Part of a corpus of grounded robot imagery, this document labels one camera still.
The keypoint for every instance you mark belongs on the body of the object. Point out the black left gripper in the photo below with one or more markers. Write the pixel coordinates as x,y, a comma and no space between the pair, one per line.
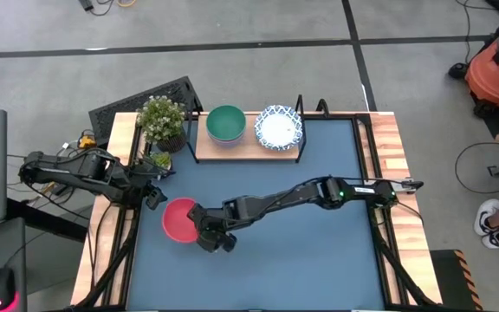
139,193

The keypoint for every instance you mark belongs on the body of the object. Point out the pink bowl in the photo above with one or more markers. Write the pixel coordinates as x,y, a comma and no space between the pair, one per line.
226,141

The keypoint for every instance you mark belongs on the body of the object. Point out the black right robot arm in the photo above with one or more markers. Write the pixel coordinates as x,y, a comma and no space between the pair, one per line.
301,197

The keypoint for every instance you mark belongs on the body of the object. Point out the blue table mat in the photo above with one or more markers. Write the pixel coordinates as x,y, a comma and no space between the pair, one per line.
297,268

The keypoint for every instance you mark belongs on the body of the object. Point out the red bowl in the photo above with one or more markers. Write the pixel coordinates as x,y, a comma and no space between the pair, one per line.
178,221

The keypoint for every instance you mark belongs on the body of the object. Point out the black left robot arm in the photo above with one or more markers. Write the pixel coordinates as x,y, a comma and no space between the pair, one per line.
72,169

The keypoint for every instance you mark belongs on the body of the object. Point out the orange and black vacuum cleaner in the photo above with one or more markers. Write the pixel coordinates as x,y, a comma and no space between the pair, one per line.
496,73

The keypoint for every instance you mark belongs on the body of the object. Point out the blue patterned paper plate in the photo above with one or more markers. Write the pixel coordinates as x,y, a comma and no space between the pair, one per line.
278,128

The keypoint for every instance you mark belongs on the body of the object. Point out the large potted flowering plant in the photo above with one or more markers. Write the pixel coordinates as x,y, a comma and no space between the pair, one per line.
160,119

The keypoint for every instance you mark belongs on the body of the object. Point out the small potted green plant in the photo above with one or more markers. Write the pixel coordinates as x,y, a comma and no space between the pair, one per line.
161,159

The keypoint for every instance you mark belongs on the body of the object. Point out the yellow and black tool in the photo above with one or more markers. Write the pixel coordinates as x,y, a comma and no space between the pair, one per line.
87,142

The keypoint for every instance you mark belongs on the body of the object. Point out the black aluminium table frame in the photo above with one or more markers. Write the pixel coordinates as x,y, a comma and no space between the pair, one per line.
386,260

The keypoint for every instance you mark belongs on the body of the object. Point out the black computer mouse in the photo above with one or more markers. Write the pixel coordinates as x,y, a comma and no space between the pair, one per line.
1,288

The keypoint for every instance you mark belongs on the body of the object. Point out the black perforated metal panel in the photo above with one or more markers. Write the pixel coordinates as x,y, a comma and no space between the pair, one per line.
119,110

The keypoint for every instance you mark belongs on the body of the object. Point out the green bowl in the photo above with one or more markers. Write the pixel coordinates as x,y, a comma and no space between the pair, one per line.
226,122

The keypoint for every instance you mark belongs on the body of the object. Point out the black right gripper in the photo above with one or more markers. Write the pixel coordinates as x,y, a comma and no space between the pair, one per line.
212,225

